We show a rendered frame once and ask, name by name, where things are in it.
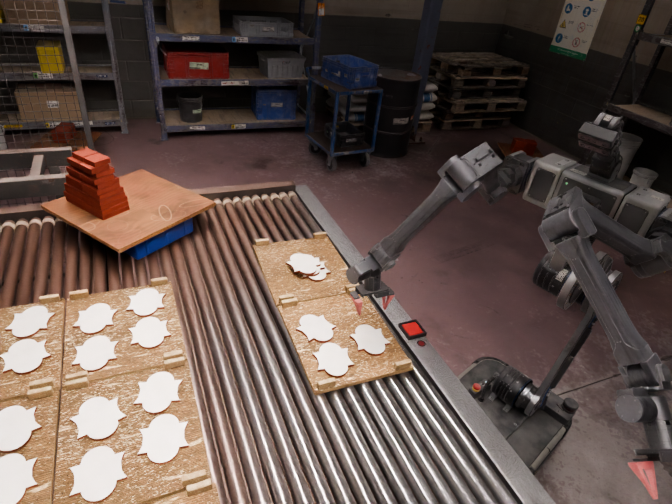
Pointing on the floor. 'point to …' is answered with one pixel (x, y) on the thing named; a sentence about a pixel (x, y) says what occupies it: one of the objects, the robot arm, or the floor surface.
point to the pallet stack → (475, 88)
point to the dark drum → (392, 112)
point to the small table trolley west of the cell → (336, 123)
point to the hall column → (424, 56)
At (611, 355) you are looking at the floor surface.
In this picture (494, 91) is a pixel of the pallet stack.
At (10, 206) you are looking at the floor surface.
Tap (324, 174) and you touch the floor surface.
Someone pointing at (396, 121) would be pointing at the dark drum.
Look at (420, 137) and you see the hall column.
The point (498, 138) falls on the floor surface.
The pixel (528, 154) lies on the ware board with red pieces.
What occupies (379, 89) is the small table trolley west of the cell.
